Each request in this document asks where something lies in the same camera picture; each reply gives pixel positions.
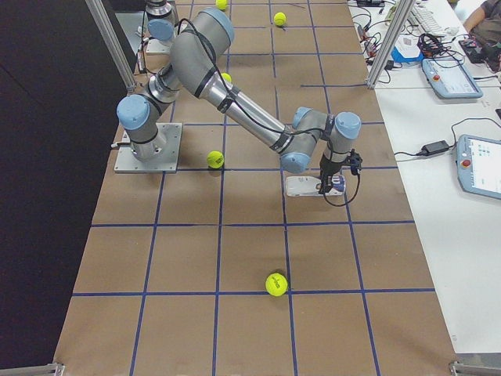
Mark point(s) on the aluminium post left back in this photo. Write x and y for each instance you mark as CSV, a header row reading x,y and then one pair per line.
x,y
115,40

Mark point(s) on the tennis ball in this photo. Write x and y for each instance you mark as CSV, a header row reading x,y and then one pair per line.
x,y
279,19
221,5
215,159
227,77
276,284

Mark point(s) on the tennis ball near left side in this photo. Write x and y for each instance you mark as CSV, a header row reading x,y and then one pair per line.
x,y
279,19

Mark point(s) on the tennis ball centre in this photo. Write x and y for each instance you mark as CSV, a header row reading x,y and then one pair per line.
x,y
227,77

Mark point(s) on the clear tennis ball can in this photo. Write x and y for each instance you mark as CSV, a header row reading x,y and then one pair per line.
x,y
309,186

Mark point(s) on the teach pendant near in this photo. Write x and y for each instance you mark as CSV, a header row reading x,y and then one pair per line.
x,y
478,165

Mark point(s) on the black power adapter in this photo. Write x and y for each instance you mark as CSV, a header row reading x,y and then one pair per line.
x,y
434,148

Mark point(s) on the teach pendant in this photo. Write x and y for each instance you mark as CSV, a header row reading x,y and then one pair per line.
x,y
450,79
478,165

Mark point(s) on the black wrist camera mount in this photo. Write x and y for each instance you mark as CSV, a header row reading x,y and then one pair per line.
x,y
355,162

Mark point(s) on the person sitting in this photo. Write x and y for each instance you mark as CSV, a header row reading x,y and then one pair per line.
x,y
485,21

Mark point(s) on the teach pendant far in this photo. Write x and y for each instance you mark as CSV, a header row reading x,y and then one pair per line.
x,y
450,79

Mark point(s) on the tennis ball far right side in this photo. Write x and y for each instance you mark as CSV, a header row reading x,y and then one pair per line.
x,y
215,159

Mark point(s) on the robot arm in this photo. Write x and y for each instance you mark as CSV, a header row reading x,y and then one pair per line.
x,y
314,148
161,20

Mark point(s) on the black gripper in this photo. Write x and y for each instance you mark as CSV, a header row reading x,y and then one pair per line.
x,y
327,171

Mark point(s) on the blue box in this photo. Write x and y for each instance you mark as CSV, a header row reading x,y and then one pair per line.
x,y
406,50

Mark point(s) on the tennis ball near right side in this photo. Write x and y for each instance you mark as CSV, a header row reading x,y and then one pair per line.
x,y
276,284

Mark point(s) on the tennis ball far left side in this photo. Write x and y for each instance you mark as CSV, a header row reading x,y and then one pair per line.
x,y
221,5

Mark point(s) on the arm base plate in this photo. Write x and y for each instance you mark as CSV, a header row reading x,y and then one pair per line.
x,y
161,155
158,47

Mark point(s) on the aluminium post right view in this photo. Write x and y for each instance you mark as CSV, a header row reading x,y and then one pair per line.
x,y
401,14

